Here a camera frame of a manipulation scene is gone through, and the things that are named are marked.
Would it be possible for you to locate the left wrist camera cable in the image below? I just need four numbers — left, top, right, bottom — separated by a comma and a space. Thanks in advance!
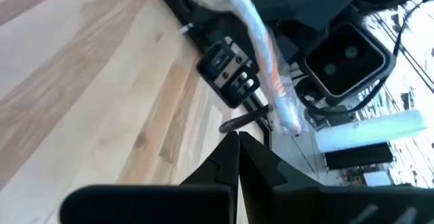
303, 0, 425, 117

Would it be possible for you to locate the orange toothbrush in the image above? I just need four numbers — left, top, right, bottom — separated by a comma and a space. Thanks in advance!
215, 0, 308, 137

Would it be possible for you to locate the black cabinet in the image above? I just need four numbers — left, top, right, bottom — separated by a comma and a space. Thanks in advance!
324, 141, 395, 170

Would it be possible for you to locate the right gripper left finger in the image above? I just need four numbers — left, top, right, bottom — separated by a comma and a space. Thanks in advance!
180, 130, 240, 224

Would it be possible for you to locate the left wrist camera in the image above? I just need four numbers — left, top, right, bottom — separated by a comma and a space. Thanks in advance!
300, 19, 397, 100

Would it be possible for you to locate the white building pillar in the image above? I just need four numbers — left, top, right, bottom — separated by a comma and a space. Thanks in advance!
314, 109, 430, 153

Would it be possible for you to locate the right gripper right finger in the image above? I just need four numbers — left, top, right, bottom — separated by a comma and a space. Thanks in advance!
238, 131, 323, 224

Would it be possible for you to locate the black frame hook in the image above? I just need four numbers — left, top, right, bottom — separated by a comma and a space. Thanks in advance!
218, 104, 274, 134

